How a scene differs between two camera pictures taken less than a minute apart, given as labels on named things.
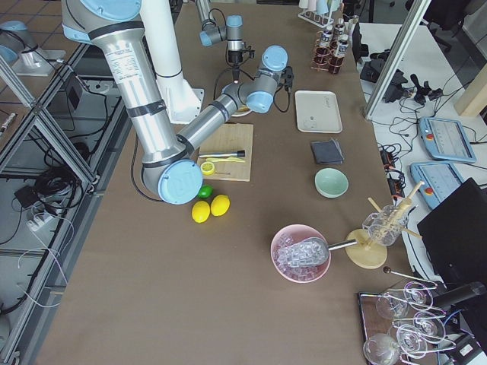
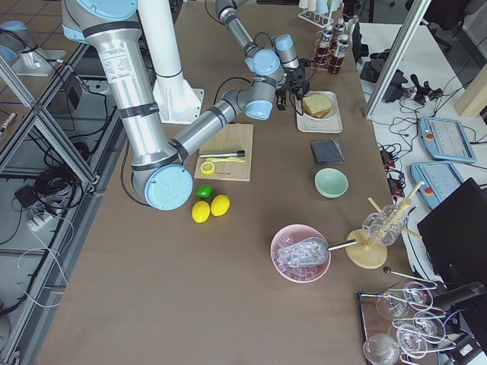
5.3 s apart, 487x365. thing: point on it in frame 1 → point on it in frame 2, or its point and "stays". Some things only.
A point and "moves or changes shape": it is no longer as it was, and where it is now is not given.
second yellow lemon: [220, 204] stays
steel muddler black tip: [239, 153] stays
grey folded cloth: [329, 152] stays
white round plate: [241, 111] moves or changes shape
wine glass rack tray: [397, 325] stays
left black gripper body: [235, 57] → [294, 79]
